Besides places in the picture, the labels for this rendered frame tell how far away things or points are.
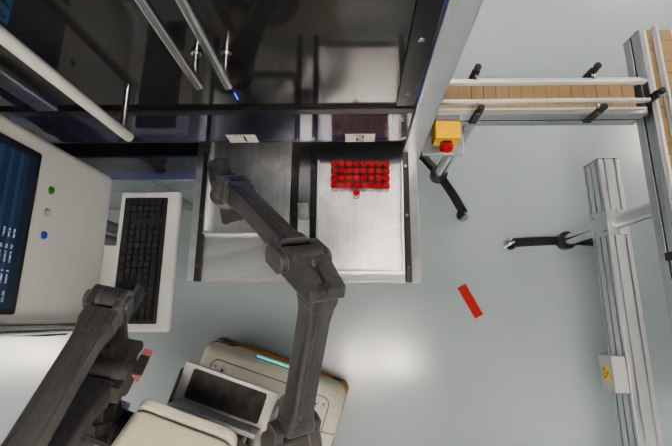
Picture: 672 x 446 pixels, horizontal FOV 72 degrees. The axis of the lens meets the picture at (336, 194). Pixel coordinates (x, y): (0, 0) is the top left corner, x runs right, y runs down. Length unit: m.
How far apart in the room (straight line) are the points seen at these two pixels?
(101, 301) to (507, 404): 1.85
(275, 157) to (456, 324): 1.25
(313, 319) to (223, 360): 1.25
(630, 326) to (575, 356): 0.57
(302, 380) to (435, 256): 1.50
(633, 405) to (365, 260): 1.06
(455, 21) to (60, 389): 0.89
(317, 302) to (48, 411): 0.44
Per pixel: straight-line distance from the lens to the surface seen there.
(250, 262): 1.43
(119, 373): 1.12
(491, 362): 2.36
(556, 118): 1.63
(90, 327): 0.97
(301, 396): 0.95
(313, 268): 0.84
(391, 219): 1.42
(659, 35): 1.87
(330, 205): 1.43
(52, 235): 1.45
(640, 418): 2.01
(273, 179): 1.47
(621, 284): 1.98
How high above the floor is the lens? 2.27
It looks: 75 degrees down
